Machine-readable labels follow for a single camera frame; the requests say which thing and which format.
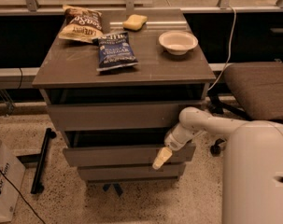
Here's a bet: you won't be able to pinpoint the grey drawer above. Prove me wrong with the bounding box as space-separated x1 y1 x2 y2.
78 163 186 182
62 129 197 168
48 101 204 132

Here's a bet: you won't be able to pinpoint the white bowl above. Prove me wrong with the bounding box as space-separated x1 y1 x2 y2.
159 31 198 55

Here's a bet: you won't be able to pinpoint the grey bottom drawer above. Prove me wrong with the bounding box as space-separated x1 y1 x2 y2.
78 163 186 182

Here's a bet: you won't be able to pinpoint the white cable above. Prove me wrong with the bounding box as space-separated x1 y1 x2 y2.
207 5 238 92

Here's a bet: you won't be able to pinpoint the blue chip bag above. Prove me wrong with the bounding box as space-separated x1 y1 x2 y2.
92 32 138 72

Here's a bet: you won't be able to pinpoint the grey office chair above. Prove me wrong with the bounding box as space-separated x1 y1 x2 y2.
207 62 283 157

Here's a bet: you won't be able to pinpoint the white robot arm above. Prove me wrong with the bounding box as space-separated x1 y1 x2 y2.
152 107 283 224

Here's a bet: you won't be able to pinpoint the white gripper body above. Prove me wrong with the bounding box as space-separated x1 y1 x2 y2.
164 123 201 151

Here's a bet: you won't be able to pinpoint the grey top drawer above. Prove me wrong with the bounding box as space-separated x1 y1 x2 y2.
48 101 204 132

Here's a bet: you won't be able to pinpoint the grey drawer cabinet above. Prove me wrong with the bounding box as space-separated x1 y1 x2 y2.
32 8 217 185

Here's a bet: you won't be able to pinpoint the black floor cable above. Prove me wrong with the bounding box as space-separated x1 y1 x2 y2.
0 152 47 224

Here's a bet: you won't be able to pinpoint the blue tape cross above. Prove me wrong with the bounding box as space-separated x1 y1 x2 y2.
102 182 124 198

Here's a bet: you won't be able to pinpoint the white cardboard box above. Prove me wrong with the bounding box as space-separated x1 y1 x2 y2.
0 140 25 223

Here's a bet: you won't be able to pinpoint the black metal bar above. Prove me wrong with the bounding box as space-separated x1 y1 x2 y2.
31 128 56 194

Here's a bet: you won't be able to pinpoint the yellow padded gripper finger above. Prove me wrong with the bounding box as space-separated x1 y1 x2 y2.
152 147 172 170

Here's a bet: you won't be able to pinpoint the brown chip bag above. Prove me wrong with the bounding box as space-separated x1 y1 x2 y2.
58 5 104 43

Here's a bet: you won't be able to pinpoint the yellow sponge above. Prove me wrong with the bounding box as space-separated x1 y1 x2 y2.
122 14 148 31

